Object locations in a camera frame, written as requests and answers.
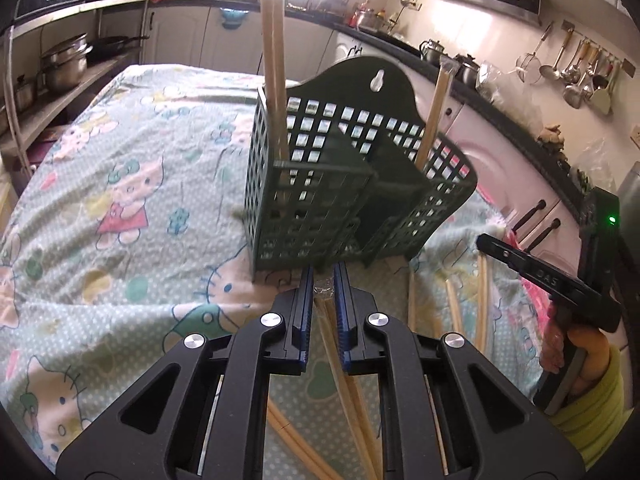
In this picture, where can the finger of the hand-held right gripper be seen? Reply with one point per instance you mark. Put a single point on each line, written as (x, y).
(550, 280)

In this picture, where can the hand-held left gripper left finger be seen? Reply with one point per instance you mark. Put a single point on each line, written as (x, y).
(306, 310)

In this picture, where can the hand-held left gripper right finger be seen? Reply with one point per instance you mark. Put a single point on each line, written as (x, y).
(342, 310)

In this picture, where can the wooden chopstick pair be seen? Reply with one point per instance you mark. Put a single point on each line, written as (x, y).
(435, 110)
(352, 400)
(272, 60)

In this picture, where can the green plastic utensil holder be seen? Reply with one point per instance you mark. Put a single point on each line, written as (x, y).
(320, 200)

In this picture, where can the person's right forearm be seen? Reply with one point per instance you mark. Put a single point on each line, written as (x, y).
(595, 425)

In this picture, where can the row of hanging kitchen utensils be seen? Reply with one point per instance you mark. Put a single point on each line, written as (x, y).
(575, 90)

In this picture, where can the person's right hand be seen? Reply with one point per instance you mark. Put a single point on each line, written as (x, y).
(595, 360)

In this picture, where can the plastic bag of greens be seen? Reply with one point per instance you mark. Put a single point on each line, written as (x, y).
(595, 155)

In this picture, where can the ginger root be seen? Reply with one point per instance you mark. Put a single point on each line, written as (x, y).
(551, 136)

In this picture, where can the clear plastic bag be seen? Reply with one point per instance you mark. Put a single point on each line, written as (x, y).
(490, 82)

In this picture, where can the steel kettle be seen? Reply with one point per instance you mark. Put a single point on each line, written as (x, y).
(467, 70)
(432, 51)

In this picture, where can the cartoon cat printed tablecloth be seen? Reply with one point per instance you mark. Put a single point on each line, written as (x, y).
(125, 160)

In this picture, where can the steel cooking pot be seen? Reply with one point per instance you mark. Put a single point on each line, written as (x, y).
(370, 20)

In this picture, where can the blue hanging basket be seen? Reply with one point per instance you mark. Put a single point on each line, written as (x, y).
(234, 17)

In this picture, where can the metal shelf rack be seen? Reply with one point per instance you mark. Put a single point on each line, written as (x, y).
(75, 105)

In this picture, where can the black frying pan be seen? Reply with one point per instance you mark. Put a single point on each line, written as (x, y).
(112, 45)

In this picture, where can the stacked steel pots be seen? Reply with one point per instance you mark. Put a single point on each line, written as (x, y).
(65, 65)

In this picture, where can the small steel pot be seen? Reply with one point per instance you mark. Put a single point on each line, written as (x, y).
(24, 92)

